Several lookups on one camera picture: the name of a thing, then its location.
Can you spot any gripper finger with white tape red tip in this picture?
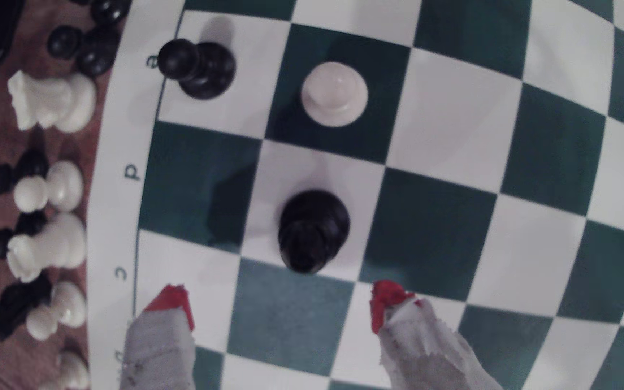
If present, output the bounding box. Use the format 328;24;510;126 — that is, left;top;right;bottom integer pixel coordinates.
370;279;502;390
120;284;196;390

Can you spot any white chess piece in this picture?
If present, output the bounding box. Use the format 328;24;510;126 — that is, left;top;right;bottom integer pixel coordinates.
6;212;86;283

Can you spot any green white chess mat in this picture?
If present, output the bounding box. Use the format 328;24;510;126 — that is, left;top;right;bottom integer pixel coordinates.
86;0;624;390

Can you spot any black chess piece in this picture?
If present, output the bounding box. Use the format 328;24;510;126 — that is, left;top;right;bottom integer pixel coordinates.
47;24;121;78
90;0;132;26

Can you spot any white pawn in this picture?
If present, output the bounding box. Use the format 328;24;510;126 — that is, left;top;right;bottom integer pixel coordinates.
300;61;369;128
13;160;85;213
36;349;91;390
25;281;87;341

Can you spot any black knight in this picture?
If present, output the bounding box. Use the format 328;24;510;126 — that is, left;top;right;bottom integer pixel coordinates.
0;273;53;342

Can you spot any white knight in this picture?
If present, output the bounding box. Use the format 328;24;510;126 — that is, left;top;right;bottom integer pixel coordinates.
8;70;97;134

